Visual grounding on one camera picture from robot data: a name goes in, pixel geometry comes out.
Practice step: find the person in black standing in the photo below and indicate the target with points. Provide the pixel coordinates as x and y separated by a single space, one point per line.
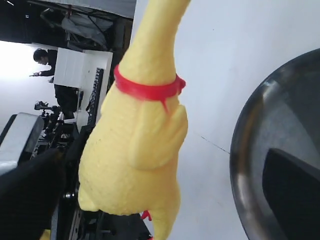
67 97

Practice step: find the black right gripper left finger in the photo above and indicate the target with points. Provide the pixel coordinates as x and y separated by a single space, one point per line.
29 195

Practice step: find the black camera rig equipment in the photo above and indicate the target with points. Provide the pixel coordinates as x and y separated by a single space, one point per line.
58 132

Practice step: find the round stainless steel plate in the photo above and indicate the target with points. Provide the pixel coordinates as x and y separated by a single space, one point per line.
283 112

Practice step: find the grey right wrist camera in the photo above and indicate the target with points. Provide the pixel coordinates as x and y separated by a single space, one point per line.
20 134

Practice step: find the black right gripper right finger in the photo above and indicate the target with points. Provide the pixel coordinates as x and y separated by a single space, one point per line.
291 188

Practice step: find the white box panel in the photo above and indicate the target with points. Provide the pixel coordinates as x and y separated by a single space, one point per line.
73 68

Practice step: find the yellow rubber chicken toy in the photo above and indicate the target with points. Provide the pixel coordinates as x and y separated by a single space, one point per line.
130 160

